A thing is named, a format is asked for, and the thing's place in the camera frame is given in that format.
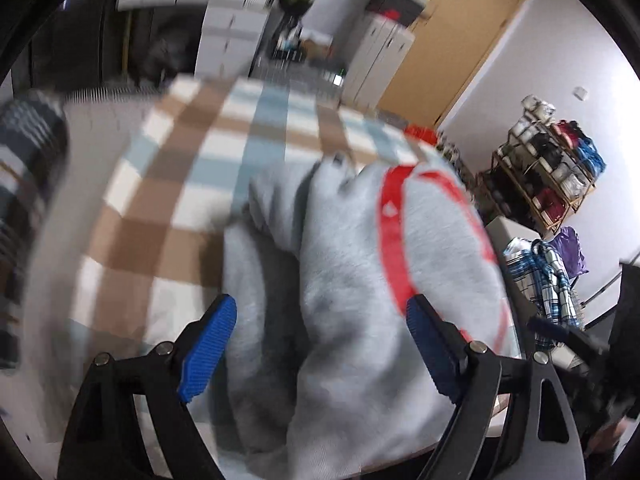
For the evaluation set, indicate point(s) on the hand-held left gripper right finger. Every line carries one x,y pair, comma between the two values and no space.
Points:
430,350

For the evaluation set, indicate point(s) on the dark plaid folded cloth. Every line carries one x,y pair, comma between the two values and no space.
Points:
25,160

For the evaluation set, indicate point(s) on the white wall switch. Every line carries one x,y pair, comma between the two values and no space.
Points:
580,93

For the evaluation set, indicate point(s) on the red plastic bag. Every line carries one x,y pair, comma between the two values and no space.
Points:
421,136

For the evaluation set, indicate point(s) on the silver suitcase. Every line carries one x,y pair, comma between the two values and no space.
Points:
300,77

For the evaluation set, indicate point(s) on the black box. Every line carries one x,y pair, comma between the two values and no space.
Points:
392,7

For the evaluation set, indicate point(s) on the grey hoodie with red print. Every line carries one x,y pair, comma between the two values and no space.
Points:
350,285

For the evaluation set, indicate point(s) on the purple cloth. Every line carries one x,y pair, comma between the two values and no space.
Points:
567,250

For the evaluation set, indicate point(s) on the blue plaid shirt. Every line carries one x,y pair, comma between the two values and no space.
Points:
545,280

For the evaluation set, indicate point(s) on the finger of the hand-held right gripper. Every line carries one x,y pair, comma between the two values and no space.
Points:
547,327

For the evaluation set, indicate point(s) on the brown blue checked blanket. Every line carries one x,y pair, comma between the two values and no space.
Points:
175,160

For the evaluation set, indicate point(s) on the white storage cabinet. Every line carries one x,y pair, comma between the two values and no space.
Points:
375,60

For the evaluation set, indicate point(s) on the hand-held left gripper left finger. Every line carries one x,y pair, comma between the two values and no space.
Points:
210,345

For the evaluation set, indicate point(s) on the white drawer desk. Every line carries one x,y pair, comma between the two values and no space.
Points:
225,25

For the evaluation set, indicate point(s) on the wooden shoe rack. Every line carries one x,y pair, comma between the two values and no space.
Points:
545,170

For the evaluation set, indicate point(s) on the wooden door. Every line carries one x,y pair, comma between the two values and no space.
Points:
450,35

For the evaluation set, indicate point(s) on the white dotted mat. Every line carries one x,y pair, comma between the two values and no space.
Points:
85,160

